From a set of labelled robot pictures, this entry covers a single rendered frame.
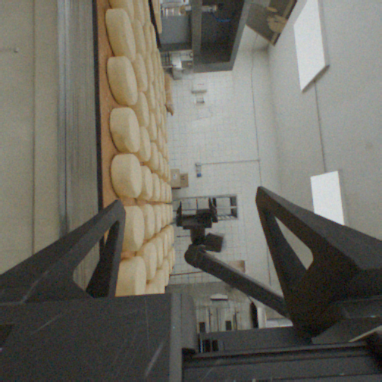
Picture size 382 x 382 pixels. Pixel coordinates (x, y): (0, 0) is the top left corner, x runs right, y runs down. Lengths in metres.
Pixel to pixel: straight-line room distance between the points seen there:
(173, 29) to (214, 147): 3.76
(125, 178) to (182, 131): 4.51
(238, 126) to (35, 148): 4.67
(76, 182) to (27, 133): 0.08
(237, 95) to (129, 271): 5.07
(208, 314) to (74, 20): 3.79
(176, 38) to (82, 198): 0.81
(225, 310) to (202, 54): 3.56
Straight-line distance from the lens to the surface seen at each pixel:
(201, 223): 0.65
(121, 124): 0.22
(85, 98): 0.28
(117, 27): 0.29
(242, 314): 3.92
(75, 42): 0.33
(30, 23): 0.36
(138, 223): 0.22
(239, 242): 4.57
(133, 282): 0.22
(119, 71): 0.25
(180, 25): 1.00
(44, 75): 0.31
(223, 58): 0.90
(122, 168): 0.21
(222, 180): 4.45
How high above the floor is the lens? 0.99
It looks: 1 degrees down
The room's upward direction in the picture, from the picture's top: 86 degrees clockwise
